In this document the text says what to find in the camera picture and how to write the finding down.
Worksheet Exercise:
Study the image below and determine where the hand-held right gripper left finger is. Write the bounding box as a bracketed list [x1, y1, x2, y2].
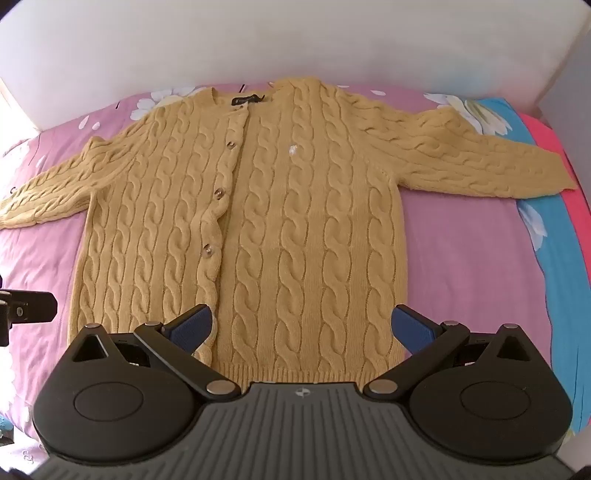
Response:
[69, 304, 242, 400]

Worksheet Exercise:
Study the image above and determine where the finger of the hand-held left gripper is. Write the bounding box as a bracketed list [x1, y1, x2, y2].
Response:
[0, 276, 59, 348]

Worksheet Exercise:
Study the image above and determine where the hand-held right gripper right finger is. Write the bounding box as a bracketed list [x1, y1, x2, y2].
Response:
[364, 304, 539, 400]

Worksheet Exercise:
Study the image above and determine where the yellow cable-knit cardigan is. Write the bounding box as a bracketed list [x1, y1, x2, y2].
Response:
[0, 76, 577, 386]

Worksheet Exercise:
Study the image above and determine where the pink floral bedsheet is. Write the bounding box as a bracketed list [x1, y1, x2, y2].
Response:
[0, 79, 591, 480]

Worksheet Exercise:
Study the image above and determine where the white headboard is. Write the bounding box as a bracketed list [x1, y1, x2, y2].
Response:
[0, 0, 588, 136]

